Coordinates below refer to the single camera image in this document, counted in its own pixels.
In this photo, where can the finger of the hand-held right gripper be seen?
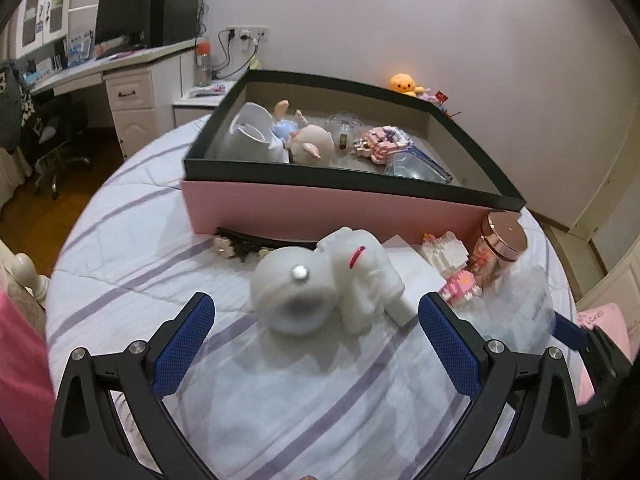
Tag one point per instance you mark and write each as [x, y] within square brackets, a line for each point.
[572, 334]

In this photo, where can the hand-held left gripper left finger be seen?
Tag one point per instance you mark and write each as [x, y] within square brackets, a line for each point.
[185, 345]

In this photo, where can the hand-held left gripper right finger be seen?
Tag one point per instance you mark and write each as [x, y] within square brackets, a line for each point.
[447, 345]

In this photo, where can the white plush elephant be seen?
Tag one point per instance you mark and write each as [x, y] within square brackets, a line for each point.
[295, 290]

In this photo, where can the clear plastic packet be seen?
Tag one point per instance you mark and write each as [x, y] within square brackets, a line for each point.
[415, 167]

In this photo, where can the pink box with black rim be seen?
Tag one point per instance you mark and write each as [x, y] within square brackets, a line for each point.
[325, 210]

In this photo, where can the pink brick toy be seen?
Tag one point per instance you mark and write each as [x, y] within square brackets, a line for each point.
[382, 142]

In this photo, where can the white plug-in device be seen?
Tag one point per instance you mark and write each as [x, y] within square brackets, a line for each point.
[252, 135]

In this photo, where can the small doll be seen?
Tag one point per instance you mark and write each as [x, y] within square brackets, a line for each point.
[312, 142]

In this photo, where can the small clear glass bottle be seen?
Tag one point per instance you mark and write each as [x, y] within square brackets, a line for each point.
[344, 127]

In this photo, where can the pink printed cloth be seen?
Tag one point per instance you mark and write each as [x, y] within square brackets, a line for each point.
[602, 350]

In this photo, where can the small pink brick figure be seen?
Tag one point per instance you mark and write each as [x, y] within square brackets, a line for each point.
[462, 286]

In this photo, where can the white flat card box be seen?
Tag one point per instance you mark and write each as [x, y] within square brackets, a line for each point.
[415, 270]

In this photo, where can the white brick toy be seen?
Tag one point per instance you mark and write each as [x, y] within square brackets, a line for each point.
[445, 252]

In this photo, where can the white door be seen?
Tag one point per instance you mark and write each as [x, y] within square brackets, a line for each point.
[610, 230]

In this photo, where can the black flower hair band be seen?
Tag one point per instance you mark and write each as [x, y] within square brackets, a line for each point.
[240, 245]

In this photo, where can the jar with rose gold lid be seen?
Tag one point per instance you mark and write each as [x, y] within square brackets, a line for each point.
[502, 240]

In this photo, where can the pink blanket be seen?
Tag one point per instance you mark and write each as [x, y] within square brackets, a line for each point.
[22, 385]

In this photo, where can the cream bedpost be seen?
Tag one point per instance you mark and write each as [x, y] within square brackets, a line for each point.
[27, 272]

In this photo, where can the white bedside cabinet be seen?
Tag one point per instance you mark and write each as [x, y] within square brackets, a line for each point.
[197, 110]

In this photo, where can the beige curtain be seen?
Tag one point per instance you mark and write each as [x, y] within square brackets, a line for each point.
[12, 175]

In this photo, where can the white desk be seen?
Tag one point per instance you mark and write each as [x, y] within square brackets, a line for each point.
[135, 105]

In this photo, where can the black office chair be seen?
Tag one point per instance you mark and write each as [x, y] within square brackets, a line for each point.
[55, 135]

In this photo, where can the small item on bedside cabinet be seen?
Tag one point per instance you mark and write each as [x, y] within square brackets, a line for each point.
[210, 89]

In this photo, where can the orange octopus plush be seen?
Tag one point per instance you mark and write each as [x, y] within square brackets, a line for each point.
[404, 85]

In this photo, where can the bottle with red cap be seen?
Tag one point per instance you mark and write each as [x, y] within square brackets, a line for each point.
[203, 65]

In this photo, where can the snack bag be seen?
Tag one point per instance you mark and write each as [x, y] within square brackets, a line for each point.
[256, 64]

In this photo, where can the grey patterned jacket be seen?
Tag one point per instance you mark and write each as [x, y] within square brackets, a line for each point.
[12, 105]

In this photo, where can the blue and white box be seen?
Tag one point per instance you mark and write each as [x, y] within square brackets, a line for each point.
[81, 49]

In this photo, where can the black computer tower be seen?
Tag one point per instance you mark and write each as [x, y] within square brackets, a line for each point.
[175, 12]

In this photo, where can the black computer monitor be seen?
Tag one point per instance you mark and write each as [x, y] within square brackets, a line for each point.
[122, 15]

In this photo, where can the white glass-door cabinet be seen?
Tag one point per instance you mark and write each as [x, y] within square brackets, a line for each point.
[42, 10]

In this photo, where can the white wall power outlet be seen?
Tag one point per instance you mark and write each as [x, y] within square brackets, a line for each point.
[247, 33]

